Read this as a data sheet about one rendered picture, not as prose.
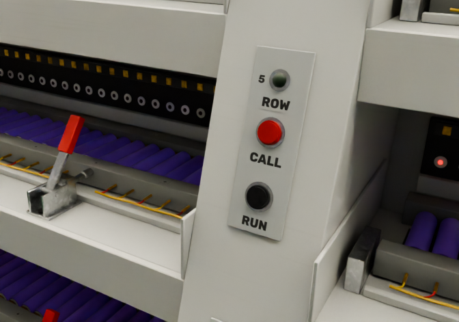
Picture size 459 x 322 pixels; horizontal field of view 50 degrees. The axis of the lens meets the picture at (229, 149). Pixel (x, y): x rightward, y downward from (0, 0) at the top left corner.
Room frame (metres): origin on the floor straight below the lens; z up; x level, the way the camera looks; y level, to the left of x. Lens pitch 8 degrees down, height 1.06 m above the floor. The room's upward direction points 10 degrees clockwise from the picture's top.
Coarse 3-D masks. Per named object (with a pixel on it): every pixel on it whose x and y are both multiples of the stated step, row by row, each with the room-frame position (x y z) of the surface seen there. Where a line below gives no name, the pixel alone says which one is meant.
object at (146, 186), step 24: (0, 144) 0.53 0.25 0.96; (24, 144) 0.52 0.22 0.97; (24, 168) 0.49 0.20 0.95; (48, 168) 0.49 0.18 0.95; (72, 168) 0.48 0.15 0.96; (96, 168) 0.47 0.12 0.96; (120, 168) 0.47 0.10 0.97; (96, 192) 0.45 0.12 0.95; (120, 192) 0.46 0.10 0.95; (144, 192) 0.45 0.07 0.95; (168, 192) 0.43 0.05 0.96; (192, 192) 0.43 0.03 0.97
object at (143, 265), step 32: (32, 96) 0.66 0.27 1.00; (64, 96) 0.64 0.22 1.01; (160, 128) 0.57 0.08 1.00; (192, 128) 0.55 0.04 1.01; (0, 192) 0.46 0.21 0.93; (0, 224) 0.43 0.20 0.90; (32, 224) 0.41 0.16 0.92; (64, 224) 0.41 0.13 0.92; (96, 224) 0.41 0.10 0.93; (128, 224) 0.41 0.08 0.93; (192, 224) 0.34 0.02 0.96; (32, 256) 0.42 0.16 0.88; (64, 256) 0.40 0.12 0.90; (96, 256) 0.38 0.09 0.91; (128, 256) 0.37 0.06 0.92; (160, 256) 0.37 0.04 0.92; (96, 288) 0.39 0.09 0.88; (128, 288) 0.37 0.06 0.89; (160, 288) 0.36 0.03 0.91
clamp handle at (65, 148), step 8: (72, 120) 0.44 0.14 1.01; (80, 120) 0.44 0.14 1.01; (72, 128) 0.44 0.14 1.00; (80, 128) 0.45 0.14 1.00; (64, 136) 0.44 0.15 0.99; (72, 136) 0.44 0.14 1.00; (64, 144) 0.44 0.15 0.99; (72, 144) 0.44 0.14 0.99; (64, 152) 0.44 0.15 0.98; (56, 160) 0.44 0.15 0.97; (64, 160) 0.43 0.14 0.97; (56, 168) 0.43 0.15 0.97; (56, 176) 0.43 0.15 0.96; (48, 184) 0.43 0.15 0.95; (56, 184) 0.43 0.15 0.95
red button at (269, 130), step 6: (270, 120) 0.32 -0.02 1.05; (264, 126) 0.32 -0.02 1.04; (270, 126) 0.32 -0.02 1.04; (276, 126) 0.31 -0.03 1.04; (258, 132) 0.32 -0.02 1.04; (264, 132) 0.32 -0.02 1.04; (270, 132) 0.32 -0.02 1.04; (276, 132) 0.31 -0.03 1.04; (264, 138) 0.32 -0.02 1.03; (270, 138) 0.31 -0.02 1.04; (276, 138) 0.31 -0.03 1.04; (270, 144) 0.32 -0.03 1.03
